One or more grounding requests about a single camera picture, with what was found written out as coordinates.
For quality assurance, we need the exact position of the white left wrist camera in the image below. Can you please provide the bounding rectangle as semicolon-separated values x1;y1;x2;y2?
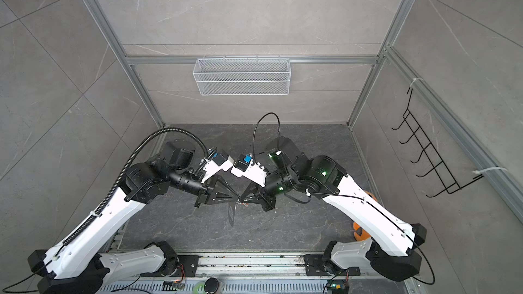
201;151;234;184

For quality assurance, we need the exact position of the orange round toy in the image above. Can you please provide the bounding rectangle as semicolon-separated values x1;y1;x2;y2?
352;191;379;241

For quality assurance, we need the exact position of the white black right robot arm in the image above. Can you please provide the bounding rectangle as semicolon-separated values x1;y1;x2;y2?
231;137;426;282

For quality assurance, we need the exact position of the black wire hook rack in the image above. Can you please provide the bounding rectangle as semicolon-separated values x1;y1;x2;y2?
391;88;484;198

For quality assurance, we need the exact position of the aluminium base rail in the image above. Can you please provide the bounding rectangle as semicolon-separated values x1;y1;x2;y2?
100;252;425;293

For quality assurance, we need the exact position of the white wire mesh basket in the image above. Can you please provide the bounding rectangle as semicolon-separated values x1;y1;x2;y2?
193;57;291;96

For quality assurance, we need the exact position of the black camera cable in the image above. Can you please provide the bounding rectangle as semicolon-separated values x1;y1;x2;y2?
252;112;283;160

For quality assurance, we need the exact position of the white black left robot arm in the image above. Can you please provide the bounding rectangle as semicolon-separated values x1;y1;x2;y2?
28;140;238;293

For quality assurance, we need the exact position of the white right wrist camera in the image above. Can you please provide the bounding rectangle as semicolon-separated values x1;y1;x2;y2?
231;155;268;187

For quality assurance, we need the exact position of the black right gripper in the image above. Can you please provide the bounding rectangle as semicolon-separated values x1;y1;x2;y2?
239;167;299;210

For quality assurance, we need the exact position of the black corrugated cable conduit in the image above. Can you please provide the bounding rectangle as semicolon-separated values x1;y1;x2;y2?
60;127;210;246

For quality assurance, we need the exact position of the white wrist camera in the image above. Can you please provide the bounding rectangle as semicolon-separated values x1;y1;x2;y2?
201;151;234;184
231;155;268;187

